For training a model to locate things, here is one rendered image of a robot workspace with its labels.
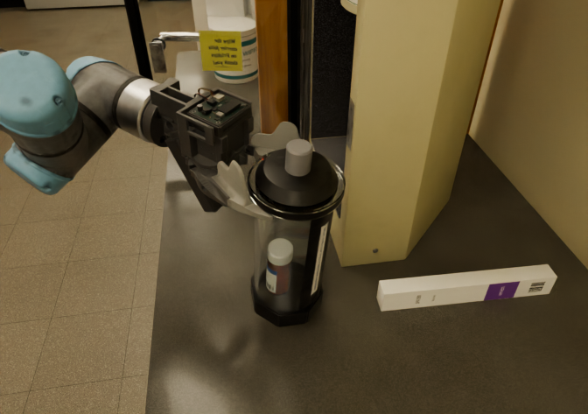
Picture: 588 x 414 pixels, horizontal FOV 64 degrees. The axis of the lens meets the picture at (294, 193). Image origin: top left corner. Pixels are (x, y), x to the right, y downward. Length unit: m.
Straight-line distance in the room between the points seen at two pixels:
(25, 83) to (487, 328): 0.65
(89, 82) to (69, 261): 1.71
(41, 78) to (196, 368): 0.41
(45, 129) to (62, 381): 1.49
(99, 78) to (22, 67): 0.17
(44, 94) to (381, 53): 0.36
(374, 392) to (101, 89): 0.52
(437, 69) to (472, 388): 0.41
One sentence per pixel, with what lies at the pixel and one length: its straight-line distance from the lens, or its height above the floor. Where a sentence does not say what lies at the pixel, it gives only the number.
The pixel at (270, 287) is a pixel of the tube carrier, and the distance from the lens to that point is 0.60.
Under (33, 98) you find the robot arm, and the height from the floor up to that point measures 1.32.
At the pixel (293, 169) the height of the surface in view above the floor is 1.23.
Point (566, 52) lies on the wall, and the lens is 0.98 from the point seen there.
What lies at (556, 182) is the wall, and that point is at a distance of 1.00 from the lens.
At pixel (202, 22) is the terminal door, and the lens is 0.90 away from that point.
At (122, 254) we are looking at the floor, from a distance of 2.27.
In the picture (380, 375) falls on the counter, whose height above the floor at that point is 0.94.
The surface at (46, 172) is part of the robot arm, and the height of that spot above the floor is 1.19.
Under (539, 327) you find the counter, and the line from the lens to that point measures 0.80.
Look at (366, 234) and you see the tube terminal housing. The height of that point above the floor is 1.01.
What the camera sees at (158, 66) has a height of 1.17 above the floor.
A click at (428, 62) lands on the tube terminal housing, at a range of 0.62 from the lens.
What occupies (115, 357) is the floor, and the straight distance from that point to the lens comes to 1.92.
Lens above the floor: 1.51
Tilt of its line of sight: 38 degrees down
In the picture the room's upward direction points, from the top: straight up
